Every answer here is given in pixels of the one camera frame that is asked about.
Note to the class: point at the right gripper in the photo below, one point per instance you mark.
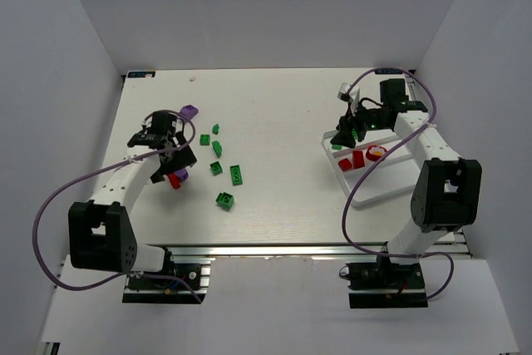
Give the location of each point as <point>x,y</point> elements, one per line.
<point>347,126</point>

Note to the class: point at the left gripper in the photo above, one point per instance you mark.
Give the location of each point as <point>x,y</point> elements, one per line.
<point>179,155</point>

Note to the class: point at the red lego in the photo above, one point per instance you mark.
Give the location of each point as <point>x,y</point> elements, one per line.
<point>174,181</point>

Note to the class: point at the purple round lego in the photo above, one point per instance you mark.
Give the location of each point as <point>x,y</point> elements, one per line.
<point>182,174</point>

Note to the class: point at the red 2x4 lego brick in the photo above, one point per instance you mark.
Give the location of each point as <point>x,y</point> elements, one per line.
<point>358,159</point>

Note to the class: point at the small red lego brick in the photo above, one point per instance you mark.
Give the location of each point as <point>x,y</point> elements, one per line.
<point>345,164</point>

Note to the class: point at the purple lego brick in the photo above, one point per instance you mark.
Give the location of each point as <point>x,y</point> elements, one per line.
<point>189,111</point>

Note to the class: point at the red flower lego brick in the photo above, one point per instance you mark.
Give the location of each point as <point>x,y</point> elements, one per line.
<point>375,152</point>

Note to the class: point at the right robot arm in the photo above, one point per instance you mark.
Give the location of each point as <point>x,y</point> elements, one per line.
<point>446,194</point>

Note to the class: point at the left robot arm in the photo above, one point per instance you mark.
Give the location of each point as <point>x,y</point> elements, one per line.
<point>101,236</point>

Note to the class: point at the green 2x2 lego brick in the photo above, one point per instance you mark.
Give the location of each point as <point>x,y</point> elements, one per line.
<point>204,139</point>

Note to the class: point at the green upside-down square lego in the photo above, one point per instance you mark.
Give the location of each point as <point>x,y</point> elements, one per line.
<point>216,168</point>

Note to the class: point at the green curved lego piece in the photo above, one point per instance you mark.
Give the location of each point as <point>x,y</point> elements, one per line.
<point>217,148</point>

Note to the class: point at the green 2x2 lego front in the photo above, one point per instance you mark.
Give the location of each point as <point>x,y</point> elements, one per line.
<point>225,200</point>

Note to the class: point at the green upside-down long lego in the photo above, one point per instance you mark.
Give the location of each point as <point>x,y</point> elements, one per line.
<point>236,175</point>

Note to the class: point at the right table label sticker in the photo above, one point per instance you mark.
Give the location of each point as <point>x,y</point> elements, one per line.
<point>388,71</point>

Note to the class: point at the table label sticker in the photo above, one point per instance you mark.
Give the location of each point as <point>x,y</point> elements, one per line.
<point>388,71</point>
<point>140,74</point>

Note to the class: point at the left table label sticker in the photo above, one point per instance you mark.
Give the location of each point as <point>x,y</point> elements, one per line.
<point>140,74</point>

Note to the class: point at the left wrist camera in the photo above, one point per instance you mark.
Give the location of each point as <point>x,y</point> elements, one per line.
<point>145,124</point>

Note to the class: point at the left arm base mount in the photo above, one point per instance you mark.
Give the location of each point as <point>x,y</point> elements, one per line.
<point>182,280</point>

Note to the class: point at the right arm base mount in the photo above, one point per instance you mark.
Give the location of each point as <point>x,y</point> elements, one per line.
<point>384,285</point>

